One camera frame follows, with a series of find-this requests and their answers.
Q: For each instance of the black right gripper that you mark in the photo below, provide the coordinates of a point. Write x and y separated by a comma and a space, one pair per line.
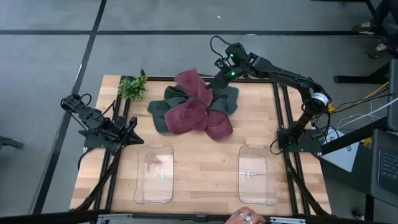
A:
232, 74

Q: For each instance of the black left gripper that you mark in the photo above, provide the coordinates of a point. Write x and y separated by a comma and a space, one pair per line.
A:
124, 137

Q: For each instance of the maroon baseball cap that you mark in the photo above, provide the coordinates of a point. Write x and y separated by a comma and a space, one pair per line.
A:
219, 126
186, 116
192, 85

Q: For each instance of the clear plastic bin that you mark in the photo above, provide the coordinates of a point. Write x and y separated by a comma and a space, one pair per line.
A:
154, 174
258, 174

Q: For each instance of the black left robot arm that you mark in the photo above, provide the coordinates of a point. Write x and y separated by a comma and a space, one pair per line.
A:
93, 119

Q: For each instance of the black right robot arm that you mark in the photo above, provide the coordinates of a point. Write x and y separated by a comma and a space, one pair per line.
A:
280, 73

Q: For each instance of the small artificial green plant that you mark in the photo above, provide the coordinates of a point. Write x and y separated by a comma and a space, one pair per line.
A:
133, 88

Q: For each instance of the dark chair base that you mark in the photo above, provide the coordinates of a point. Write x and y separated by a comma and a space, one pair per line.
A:
11, 143

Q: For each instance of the person's hand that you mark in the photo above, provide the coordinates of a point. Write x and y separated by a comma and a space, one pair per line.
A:
236, 219

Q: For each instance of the black desk leg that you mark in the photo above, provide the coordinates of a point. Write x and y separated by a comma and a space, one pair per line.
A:
357, 79

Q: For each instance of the white box with logo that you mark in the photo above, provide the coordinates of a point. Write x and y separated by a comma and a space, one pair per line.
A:
345, 158

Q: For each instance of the person's shoe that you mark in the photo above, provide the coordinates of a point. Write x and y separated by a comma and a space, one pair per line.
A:
363, 28
379, 49

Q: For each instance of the small yellow object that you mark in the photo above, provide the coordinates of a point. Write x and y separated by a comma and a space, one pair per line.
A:
367, 141

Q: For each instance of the black side desk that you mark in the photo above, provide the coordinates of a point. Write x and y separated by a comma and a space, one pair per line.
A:
362, 180

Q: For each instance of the grey monitor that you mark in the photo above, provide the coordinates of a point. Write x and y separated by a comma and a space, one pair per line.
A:
393, 93

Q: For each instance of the person's leg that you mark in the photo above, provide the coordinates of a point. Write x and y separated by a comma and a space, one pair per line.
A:
384, 12

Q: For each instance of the grey laptop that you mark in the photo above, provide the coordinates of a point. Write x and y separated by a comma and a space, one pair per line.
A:
385, 174

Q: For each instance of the small black caster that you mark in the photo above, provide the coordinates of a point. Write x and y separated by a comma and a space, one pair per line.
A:
358, 215

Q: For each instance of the black aluminium table frame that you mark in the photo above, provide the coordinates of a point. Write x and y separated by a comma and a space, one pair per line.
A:
281, 109

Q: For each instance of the silver metal bracket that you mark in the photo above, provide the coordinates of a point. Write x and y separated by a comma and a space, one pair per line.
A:
287, 220
115, 217

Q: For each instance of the black frame crossbar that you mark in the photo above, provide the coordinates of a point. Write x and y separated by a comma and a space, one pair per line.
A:
46, 216

